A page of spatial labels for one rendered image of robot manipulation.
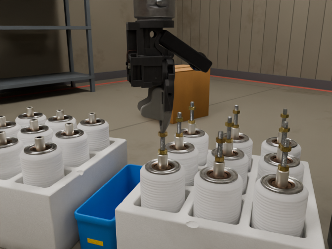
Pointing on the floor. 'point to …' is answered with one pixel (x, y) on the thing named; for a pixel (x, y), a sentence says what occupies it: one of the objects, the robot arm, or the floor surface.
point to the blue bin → (105, 210)
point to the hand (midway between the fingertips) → (166, 124)
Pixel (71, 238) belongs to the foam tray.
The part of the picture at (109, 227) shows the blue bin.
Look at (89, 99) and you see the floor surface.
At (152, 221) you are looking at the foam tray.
